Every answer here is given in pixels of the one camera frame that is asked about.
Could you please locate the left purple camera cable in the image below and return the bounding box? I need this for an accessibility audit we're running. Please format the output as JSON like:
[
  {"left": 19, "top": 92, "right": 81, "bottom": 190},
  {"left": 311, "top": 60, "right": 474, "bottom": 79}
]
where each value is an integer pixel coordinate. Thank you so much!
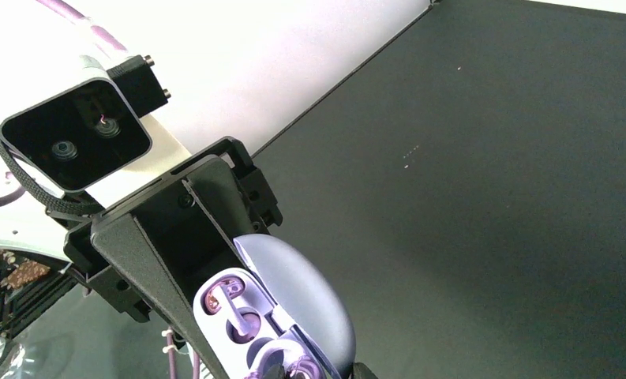
[{"left": 0, "top": 0, "right": 130, "bottom": 213}]

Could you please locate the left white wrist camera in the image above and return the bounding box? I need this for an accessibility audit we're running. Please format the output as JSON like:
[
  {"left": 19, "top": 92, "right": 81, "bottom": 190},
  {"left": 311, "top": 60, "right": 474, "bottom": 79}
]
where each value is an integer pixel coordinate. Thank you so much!
[{"left": 0, "top": 55, "right": 171, "bottom": 193}]

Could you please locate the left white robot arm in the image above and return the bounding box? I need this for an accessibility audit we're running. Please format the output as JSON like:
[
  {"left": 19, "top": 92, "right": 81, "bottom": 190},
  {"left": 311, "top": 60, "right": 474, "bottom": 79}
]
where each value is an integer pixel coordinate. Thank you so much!
[{"left": 0, "top": 24, "right": 282, "bottom": 378}]

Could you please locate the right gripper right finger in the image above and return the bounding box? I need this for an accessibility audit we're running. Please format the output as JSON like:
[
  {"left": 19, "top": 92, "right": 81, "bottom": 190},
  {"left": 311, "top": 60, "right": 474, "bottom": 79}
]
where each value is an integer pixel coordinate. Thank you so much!
[{"left": 351, "top": 362, "right": 378, "bottom": 379}]

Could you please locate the purple earbud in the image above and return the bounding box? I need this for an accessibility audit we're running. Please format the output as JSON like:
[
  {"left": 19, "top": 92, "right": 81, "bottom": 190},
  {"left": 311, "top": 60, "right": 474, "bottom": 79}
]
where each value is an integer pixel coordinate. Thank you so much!
[
  {"left": 244, "top": 339, "right": 327, "bottom": 379},
  {"left": 201, "top": 276, "right": 261, "bottom": 344}
]

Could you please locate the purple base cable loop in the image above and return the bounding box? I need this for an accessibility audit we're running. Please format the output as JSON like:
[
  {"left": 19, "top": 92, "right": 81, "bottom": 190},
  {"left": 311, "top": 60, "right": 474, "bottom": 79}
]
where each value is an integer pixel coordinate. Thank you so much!
[{"left": 162, "top": 326, "right": 204, "bottom": 379}]

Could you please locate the brown patterned cloth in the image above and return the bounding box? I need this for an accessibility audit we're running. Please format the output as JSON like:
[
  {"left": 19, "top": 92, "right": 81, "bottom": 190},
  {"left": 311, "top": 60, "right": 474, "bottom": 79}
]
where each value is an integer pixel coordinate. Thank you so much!
[{"left": 0, "top": 250, "right": 51, "bottom": 290}]

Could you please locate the lavender earbud charging case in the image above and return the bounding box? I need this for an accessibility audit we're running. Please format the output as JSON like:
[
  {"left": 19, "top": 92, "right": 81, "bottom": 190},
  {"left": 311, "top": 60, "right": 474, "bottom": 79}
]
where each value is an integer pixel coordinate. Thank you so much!
[{"left": 193, "top": 234, "right": 356, "bottom": 378}]

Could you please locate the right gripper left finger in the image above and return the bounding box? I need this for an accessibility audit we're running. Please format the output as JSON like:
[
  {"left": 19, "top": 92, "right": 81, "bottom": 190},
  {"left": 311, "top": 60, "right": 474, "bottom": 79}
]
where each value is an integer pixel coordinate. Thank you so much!
[{"left": 263, "top": 365, "right": 287, "bottom": 379}]

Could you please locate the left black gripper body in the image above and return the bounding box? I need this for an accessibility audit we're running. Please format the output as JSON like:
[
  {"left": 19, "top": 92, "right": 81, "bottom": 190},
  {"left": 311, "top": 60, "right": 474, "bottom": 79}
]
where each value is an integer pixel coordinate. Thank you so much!
[{"left": 63, "top": 137, "right": 283, "bottom": 323}]

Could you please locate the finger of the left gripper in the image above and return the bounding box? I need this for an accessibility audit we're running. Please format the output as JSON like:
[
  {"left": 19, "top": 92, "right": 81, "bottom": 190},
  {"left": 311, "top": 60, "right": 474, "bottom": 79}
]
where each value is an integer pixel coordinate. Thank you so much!
[
  {"left": 91, "top": 214, "right": 228, "bottom": 378},
  {"left": 182, "top": 156, "right": 253, "bottom": 251}
]

